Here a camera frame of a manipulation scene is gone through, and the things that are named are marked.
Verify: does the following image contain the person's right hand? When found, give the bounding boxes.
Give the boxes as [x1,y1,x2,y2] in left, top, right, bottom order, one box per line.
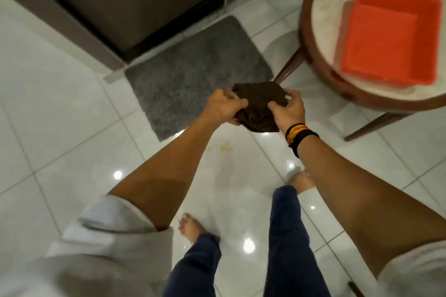
[267,89,306,133]

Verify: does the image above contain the person's left hand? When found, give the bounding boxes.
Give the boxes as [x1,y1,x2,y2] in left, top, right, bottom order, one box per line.
[203,89,249,126]

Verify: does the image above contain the dark brown cloth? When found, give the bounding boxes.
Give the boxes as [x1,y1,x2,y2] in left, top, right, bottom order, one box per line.
[232,81,289,133]

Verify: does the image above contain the person's left forearm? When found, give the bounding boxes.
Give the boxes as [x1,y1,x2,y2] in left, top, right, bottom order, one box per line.
[107,113,227,232]

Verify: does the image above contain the person's right forearm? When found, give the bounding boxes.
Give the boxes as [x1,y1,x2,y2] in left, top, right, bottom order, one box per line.
[297,134,446,279]

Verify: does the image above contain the black and orange wristbands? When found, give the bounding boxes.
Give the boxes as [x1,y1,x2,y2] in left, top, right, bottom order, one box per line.
[285,123,320,159]

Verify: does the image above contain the grey floor mat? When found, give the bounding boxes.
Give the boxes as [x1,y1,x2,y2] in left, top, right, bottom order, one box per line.
[125,16,274,142]

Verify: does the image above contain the person's right foot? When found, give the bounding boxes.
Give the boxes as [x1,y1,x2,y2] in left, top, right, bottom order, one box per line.
[286,170,316,195]

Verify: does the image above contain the person's foot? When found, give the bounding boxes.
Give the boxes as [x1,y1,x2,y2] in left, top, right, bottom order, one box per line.
[178,213,221,245]
[286,170,316,195]

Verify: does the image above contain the round wooden marble-top table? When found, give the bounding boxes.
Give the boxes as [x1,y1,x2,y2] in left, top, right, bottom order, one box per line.
[272,0,446,143]

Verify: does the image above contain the person's left foot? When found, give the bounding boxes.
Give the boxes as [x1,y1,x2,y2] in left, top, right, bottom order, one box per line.
[178,213,221,245]

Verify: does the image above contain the orange plastic tray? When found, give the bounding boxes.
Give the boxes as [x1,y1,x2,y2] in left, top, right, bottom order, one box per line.
[340,0,442,86]

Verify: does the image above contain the person's blue trousers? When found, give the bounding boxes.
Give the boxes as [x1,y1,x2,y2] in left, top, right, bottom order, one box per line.
[163,185,331,297]

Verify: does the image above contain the dark brown door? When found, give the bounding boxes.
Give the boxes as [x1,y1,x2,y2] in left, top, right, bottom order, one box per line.
[0,0,238,72]

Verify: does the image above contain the person's white shirt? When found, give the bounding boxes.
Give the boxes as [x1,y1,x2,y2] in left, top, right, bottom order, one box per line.
[0,194,174,297]

